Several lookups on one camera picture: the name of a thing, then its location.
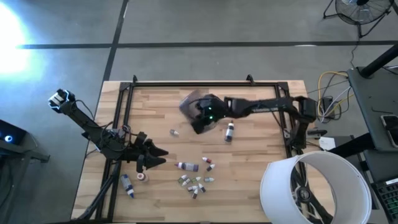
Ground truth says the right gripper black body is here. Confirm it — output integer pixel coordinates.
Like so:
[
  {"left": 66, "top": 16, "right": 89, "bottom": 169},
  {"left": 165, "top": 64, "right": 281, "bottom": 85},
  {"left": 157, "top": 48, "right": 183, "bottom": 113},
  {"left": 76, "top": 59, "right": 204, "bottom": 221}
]
[{"left": 195, "top": 95, "right": 229, "bottom": 124}]

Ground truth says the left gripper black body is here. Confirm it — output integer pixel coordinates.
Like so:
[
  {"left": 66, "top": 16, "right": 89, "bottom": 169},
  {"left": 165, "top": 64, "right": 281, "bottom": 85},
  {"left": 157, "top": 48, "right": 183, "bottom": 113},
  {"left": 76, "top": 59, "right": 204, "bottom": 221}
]
[{"left": 123, "top": 141, "right": 149, "bottom": 162}]

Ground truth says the large black food coloring bottle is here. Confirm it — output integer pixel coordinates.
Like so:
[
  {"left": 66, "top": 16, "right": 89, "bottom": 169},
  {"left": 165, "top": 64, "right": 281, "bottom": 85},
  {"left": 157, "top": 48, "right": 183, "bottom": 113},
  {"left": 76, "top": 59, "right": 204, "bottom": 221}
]
[{"left": 224, "top": 121, "right": 236, "bottom": 143}]

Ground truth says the translucent grey plastic bin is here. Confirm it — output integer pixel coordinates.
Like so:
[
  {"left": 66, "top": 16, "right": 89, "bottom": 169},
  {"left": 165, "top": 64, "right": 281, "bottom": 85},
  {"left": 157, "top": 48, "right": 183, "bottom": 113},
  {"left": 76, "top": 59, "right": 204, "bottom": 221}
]
[{"left": 179, "top": 89, "right": 219, "bottom": 135}]

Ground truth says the large blue food coloring bottle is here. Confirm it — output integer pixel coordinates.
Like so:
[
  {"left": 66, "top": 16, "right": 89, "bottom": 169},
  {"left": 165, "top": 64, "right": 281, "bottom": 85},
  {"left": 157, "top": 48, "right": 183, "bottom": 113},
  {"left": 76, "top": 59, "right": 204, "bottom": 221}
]
[{"left": 120, "top": 174, "right": 136, "bottom": 199}]

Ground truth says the large purple food coloring bottle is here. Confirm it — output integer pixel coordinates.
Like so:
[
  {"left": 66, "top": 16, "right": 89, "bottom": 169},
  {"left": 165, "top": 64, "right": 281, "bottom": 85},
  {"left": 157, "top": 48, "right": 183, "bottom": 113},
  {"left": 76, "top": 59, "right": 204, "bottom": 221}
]
[{"left": 174, "top": 161, "right": 200, "bottom": 172}]

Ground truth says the black power adapter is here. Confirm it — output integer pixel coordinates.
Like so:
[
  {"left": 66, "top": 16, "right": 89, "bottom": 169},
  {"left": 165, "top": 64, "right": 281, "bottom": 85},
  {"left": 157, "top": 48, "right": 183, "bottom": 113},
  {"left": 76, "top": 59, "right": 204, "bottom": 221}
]
[{"left": 321, "top": 96, "right": 336, "bottom": 119}]

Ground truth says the black wheeled stand base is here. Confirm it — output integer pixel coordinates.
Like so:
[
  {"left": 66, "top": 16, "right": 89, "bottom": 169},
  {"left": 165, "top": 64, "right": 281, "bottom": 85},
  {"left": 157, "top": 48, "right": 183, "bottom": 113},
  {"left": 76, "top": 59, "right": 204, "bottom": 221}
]
[{"left": 290, "top": 155, "right": 335, "bottom": 224}]

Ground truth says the white paper sheet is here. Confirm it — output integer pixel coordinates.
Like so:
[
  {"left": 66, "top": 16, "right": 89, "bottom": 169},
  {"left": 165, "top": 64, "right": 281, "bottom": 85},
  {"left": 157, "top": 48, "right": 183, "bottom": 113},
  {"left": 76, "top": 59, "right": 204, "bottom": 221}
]
[{"left": 318, "top": 136, "right": 337, "bottom": 152}]

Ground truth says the black box with blue light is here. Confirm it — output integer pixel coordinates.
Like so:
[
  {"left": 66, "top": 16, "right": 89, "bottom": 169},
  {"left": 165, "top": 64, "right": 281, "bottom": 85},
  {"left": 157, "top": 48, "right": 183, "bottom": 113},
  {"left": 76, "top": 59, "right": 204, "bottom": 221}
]
[{"left": 0, "top": 119, "right": 27, "bottom": 155}]

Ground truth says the black hex key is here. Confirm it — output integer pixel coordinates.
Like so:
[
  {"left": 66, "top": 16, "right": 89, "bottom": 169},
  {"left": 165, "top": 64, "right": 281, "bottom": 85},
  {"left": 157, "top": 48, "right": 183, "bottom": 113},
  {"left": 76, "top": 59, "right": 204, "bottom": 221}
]
[{"left": 371, "top": 107, "right": 394, "bottom": 115}]

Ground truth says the black floor fan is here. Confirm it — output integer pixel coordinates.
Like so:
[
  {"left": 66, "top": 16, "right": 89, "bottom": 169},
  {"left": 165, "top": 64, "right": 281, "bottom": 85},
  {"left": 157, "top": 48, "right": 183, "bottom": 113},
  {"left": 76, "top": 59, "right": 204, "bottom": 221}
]
[{"left": 322, "top": 0, "right": 396, "bottom": 39}]

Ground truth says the black pole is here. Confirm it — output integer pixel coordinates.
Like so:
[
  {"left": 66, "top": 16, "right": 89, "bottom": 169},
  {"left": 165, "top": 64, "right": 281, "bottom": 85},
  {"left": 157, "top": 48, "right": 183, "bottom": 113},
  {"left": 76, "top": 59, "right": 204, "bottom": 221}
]
[{"left": 359, "top": 43, "right": 398, "bottom": 79}]

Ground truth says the dark grey lower desk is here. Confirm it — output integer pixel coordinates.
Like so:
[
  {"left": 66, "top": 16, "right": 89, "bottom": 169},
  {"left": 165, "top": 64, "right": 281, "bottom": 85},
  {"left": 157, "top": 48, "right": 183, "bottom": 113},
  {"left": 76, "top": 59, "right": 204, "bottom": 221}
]
[{"left": 328, "top": 133, "right": 398, "bottom": 187}]

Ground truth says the black smartphone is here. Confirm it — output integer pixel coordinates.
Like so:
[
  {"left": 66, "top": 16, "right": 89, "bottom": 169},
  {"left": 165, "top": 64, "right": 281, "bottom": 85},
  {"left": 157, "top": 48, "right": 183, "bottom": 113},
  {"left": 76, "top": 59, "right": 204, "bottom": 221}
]
[{"left": 380, "top": 114, "right": 398, "bottom": 149}]

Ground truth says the backlit black keyboard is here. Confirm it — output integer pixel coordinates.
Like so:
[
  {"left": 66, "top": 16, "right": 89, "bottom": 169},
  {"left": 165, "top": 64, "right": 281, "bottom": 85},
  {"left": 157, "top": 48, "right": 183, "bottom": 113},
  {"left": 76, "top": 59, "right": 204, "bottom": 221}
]
[{"left": 371, "top": 177, "right": 398, "bottom": 223}]

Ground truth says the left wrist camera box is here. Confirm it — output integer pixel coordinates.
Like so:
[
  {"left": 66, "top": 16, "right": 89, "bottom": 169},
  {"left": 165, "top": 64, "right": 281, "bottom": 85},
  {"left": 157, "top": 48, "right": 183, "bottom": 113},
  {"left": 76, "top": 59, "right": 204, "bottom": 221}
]
[{"left": 132, "top": 131, "right": 149, "bottom": 146}]

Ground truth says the black aluminium table frame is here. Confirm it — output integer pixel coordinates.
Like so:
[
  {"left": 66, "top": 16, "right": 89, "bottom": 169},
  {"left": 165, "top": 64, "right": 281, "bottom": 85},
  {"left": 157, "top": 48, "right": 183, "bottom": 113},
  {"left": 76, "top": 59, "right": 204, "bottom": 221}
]
[{"left": 73, "top": 80, "right": 312, "bottom": 223}]

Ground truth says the large white cylinder ring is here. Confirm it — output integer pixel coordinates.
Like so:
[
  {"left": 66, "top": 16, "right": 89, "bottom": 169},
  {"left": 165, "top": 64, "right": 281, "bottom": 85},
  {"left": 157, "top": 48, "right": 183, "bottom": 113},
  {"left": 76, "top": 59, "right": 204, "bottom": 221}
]
[{"left": 259, "top": 150, "right": 373, "bottom": 224}]

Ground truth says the yellow cable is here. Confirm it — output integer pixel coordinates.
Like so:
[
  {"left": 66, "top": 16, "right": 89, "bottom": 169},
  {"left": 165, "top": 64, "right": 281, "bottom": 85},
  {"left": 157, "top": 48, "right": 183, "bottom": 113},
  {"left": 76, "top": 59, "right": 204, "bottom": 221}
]
[{"left": 317, "top": 70, "right": 355, "bottom": 118}]

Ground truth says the white cable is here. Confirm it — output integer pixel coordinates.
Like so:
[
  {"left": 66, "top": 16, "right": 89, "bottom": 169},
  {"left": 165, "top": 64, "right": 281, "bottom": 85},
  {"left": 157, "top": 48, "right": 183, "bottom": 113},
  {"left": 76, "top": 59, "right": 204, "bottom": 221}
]
[{"left": 320, "top": 85, "right": 354, "bottom": 124}]

